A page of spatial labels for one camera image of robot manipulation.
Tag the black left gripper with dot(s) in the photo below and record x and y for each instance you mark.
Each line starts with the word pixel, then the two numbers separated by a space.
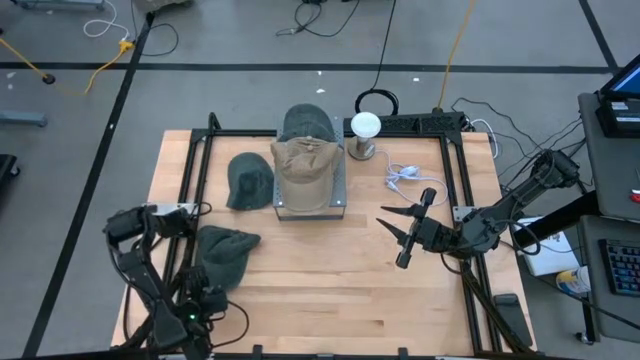
pixel 205 297

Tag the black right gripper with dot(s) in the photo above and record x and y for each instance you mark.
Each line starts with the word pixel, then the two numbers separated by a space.
pixel 435 237

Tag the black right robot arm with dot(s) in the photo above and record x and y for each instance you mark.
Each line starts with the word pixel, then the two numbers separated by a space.
pixel 520 200

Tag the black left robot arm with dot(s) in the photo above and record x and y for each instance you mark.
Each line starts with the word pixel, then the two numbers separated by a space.
pixel 145 280

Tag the grey perforated metal rack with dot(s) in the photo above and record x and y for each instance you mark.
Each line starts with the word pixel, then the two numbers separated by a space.
pixel 338 195

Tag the black table clamp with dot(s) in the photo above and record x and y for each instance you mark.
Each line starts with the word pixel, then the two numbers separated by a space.
pixel 403 352
pixel 257 351

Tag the black power strip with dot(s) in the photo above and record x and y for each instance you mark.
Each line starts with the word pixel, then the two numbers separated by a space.
pixel 425 121

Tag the white mushroom lamp brass base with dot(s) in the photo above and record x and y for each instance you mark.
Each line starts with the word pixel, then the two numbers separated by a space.
pixel 365 124

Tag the black phone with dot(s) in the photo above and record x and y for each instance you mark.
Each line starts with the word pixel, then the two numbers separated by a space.
pixel 512 320

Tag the white box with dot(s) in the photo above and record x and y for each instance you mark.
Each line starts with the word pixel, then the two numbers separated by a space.
pixel 550 260

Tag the black support bar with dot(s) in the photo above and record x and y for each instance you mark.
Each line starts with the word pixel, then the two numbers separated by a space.
pixel 560 220

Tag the white canister yellow blue label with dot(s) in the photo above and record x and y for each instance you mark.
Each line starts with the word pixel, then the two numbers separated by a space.
pixel 572 281

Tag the black desk caster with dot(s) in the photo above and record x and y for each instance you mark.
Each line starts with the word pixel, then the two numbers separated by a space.
pixel 585 338

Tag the grey desk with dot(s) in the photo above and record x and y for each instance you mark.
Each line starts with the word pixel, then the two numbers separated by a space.
pixel 620 320
pixel 615 170

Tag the black keyboard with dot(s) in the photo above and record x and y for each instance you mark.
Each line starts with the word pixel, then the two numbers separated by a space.
pixel 622 267

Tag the small red object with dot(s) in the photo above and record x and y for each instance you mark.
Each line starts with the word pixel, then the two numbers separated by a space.
pixel 636 196

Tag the black laptop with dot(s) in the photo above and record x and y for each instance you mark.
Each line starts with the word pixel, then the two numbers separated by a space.
pixel 620 125

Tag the grey metal furniture foot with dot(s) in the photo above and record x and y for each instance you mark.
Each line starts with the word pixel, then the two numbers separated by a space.
pixel 22 119

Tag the black round floor foot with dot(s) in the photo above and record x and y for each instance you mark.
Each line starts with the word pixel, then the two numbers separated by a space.
pixel 48 78

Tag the beige grey floor object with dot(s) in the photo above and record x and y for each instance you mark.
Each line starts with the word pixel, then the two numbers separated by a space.
pixel 160 4

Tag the grey metal cart base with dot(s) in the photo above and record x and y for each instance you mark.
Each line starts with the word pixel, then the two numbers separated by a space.
pixel 60 4

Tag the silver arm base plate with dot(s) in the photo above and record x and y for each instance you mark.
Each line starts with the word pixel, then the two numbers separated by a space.
pixel 170 207
pixel 462 213

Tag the black aluminium table frame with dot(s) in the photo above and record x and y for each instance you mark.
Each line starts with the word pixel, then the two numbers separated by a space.
pixel 451 136

